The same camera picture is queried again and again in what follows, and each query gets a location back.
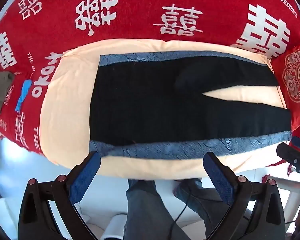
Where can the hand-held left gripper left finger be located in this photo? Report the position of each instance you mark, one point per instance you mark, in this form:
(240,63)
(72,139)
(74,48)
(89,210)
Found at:
(85,177)

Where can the red patterned cloth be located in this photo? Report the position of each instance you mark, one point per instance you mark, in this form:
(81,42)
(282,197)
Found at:
(282,168)

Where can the person's left leg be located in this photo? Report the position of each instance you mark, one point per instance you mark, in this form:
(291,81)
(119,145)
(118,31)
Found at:
(146,205)

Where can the small blue cloth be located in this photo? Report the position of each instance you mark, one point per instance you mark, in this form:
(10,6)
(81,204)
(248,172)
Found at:
(23,92)

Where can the red printed blanket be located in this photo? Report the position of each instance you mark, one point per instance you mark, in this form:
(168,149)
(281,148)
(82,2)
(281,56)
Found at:
(140,5)

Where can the black pants with blue stripes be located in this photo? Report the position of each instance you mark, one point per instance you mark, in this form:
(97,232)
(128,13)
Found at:
(152,105)

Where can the cream blanket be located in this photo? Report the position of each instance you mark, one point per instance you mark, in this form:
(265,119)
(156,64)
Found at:
(65,105)

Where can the red embroidered pillow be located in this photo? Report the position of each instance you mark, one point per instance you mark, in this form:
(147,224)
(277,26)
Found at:
(297,80)

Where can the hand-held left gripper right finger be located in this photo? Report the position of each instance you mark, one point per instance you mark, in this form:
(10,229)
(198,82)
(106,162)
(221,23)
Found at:
(220,177)

